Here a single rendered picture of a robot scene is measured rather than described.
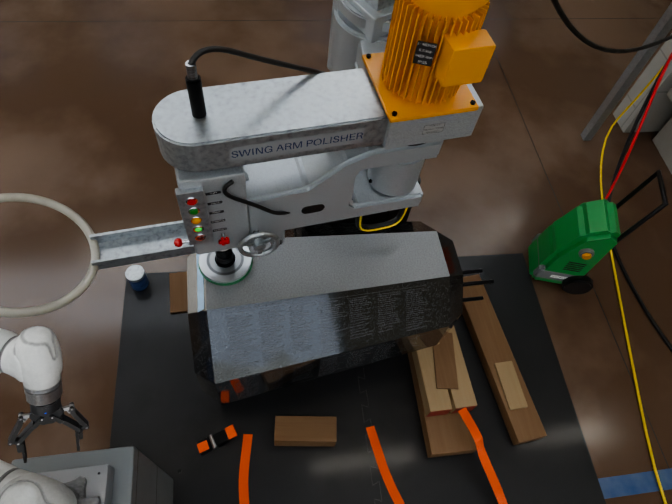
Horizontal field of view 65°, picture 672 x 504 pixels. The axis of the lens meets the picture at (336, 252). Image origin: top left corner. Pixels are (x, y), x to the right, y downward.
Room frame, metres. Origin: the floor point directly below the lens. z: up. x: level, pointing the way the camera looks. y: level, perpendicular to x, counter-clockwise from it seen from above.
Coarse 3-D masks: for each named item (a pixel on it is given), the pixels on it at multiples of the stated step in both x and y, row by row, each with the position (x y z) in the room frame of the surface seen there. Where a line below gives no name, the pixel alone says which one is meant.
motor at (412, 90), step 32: (416, 0) 1.23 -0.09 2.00; (448, 0) 1.19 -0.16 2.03; (480, 0) 1.23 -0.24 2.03; (416, 32) 1.21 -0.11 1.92; (448, 32) 1.21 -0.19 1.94; (480, 32) 1.23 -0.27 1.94; (384, 64) 1.28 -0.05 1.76; (416, 64) 1.22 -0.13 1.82; (448, 64) 1.15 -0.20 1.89; (480, 64) 1.18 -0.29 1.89; (384, 96) 1.21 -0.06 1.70; (416, 96) 1.21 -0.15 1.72; (448, 96) 1.24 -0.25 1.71
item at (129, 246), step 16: (160, 224) 1.01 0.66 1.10; (176, 224) 1.02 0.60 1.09; (112, 240) 0.93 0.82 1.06; (128, 240) 0.94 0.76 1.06; (144, 240) 0.95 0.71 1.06; (160, 240) 0.96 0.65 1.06; (112, 256) 0.86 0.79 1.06; (128, 256) 0.85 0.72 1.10; (144, 256) 0.87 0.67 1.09; (160, 256) 0.89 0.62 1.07
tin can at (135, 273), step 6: (126, 270) 1.25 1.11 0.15; (132, 270) 1.26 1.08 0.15; (138, 270) 1.26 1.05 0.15; (126, 276) 1.22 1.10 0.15; (132, 276) 1.22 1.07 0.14; (138, 276) 1.23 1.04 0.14; (144, 276) 1.25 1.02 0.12; (132, 282) 1.20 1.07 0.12; (138, 282) 1.21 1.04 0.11; (144, 282) 1.23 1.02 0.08; (132, 288) 1.21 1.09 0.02; (138, 288) 1.20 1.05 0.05; (144, 288) 1.22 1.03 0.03
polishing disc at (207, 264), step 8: (232, 248) 1.10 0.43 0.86; (248, 248) 1.11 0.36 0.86; (200, 256) 1.03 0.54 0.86; (208, 256) 1.04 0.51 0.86; (240, 256) 1.06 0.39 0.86; (200, 264) 1.00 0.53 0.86; (208, 264) 1.00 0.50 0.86; (240, 264) 1.03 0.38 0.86; (248, 264) 1.03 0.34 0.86; (208, 272) 0.97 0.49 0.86; (216, 272) 0.97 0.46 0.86; (224, 272) 0.98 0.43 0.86; (232, 272) 0.99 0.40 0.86; (240, 272) 0.99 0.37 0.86; (216, 280) 0.94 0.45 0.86; (224, 280) 0.94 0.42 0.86; (232, 280) 0.95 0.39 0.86
